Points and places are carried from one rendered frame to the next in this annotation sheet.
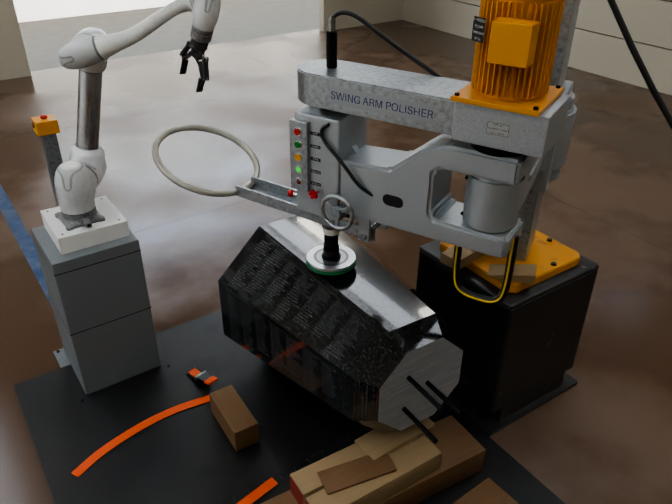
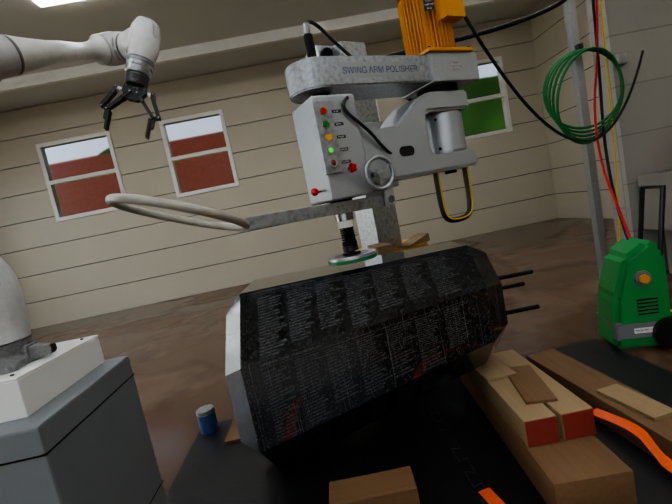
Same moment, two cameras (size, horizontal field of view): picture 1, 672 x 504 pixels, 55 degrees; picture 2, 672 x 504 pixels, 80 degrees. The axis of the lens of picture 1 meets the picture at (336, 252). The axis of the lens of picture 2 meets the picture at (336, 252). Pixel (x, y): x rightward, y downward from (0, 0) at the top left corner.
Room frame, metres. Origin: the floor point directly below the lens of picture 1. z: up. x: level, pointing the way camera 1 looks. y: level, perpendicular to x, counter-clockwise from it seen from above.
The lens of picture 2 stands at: (1.46, 1.55, 1.09)
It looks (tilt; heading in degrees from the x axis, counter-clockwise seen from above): 6 degrees down; 302
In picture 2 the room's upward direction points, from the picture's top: 12 degrees counter-clockwise
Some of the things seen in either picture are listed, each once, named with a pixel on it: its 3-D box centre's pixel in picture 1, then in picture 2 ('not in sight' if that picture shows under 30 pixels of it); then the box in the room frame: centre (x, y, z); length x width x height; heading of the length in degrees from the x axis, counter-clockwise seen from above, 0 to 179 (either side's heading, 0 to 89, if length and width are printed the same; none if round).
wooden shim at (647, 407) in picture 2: not in sight; (633, 401); (1.38, -0.22, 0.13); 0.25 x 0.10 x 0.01; 132
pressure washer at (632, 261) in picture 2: not in sight; (630, 266); (1.27, -1.19, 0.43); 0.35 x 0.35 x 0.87; 19
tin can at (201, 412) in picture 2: not in sight; (207, 419); (3.37, 0.20, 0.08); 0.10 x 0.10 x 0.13
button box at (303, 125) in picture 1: (300, 155); (326, 138); (2.29, 0.14, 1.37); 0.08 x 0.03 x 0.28; 59
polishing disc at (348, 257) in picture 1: (331, 257); (352, 255); (2.35, 0.02, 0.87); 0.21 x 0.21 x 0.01
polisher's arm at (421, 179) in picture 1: (420, 190); (406, 148); (2.13, -0.31, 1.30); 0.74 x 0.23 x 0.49; 59
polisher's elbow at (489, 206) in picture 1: (492, 196); (444, 134); (2.01, -0.54, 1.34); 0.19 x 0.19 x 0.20
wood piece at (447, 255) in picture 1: (462, 254); (380, 248); (2.50, -0.58, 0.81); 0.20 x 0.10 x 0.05; 132
